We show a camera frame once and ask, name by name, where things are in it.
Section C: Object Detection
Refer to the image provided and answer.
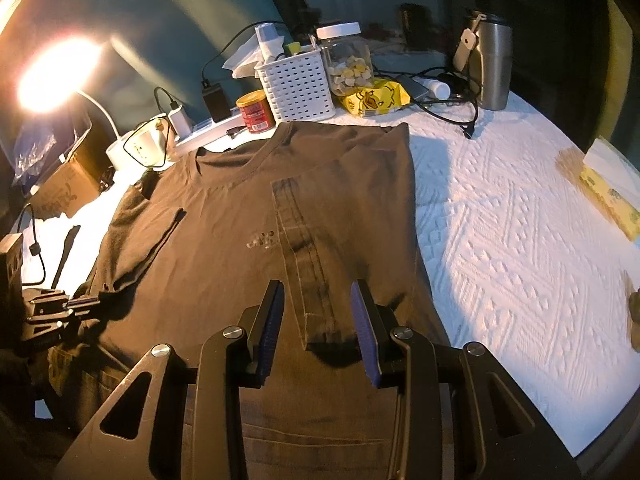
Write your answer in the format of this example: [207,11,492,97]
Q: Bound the white wrapped bottle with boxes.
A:
[255,22,286,63]

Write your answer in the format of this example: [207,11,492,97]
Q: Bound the small cream figurine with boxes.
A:
[152,119,170,158]

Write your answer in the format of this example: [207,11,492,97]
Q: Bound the black charger cable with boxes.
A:
[122,86,181,171]

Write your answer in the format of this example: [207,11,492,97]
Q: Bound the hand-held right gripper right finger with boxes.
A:
[350,279,583,480]

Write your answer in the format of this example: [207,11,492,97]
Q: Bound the white paper tag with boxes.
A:
[452,27,477,73]

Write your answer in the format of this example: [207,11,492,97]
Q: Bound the yellow tissue box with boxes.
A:
[580,139,640,242]

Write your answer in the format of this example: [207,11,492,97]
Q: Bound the white textured blanket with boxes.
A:
[20,87,640,458]

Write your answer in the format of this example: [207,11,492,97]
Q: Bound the yellow snack bag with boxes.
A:
[337,79,412,117]

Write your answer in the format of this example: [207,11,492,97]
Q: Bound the black power adapter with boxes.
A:
[201,80,232,122]

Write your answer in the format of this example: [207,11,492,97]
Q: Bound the red can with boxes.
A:
[236,90,277,135]

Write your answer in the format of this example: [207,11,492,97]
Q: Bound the clear jar with white lid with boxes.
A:
[316,22,375,97]

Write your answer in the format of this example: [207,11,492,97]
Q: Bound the steel tumbler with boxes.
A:
[465,10,513,112]

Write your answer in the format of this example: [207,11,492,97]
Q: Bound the black adapter cable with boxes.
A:
[201,22,273,83]

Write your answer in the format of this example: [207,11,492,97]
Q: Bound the white tissue paper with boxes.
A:
[222,37,266,80]

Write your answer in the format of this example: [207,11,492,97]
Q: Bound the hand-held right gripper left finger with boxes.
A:
[52,279,286,480]

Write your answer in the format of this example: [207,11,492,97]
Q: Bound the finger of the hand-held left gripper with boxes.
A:
[25,308,76,328]
[29,290,109,311]

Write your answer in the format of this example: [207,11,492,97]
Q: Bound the white plastic basket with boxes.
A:
[255,45,337,123]

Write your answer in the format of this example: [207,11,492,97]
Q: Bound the clear plastic bag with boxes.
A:
[10,120,93,181]

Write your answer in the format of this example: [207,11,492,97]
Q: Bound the white power strip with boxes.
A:
[175,112,246,153]

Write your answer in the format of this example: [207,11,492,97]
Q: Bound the brown t-shirt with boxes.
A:
[47,122,453,431]

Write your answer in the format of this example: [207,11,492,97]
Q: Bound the black flat strap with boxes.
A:
[50,225,82,291]

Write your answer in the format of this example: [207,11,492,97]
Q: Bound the brown object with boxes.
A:
[625,270,640,352]

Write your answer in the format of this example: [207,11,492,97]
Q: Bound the cardboard box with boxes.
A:
[32,155,108,216]

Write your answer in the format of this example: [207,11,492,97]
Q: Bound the white pill bottle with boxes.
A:
[422,77,452,100]

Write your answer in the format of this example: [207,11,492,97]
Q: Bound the dark denim pants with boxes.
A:
[47,345,401,480]

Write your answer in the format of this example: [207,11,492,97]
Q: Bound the white desk lamp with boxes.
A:
[17,37,168,171]

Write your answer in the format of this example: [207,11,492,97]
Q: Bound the long black cable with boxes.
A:
[395,67,481,140]

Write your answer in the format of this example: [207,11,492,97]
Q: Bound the grey power bank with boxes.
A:
[395,76,432,102]

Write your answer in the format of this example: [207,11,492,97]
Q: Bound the white charger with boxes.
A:
[167,105,193,138]

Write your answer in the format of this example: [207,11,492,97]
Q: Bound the black cable with plug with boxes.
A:
[22,202,48,288]

